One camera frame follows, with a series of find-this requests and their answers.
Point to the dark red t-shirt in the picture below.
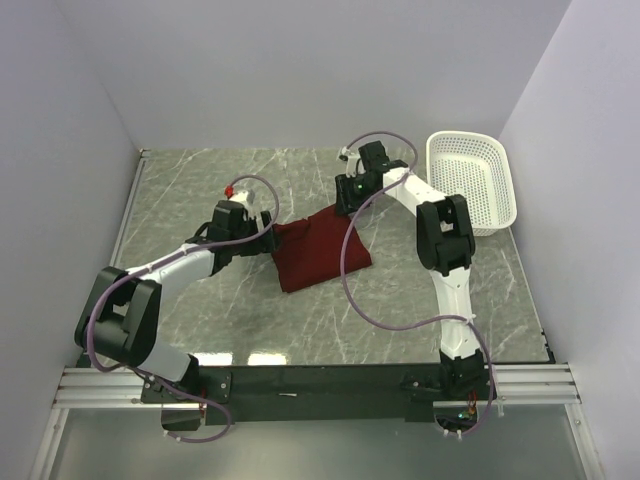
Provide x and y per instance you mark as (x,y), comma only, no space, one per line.
(310,249)

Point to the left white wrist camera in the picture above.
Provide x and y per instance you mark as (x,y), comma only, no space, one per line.
(245,197)

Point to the white perforated plastic basket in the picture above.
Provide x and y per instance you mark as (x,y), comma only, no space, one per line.
(475,166)

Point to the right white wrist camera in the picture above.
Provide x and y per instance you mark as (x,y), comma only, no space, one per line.
(352,160)

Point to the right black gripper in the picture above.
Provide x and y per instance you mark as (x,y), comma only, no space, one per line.
(345,201)

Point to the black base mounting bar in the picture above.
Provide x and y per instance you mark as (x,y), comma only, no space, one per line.
(339,392)

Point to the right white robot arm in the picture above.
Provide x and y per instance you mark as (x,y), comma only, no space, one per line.
(445,245)

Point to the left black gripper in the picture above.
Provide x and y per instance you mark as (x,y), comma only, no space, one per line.
(264,242)

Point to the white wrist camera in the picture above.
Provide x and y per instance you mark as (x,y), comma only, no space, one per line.
(245,197)
(352,160)

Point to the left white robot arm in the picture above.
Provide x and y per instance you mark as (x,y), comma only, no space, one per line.
(121,316)

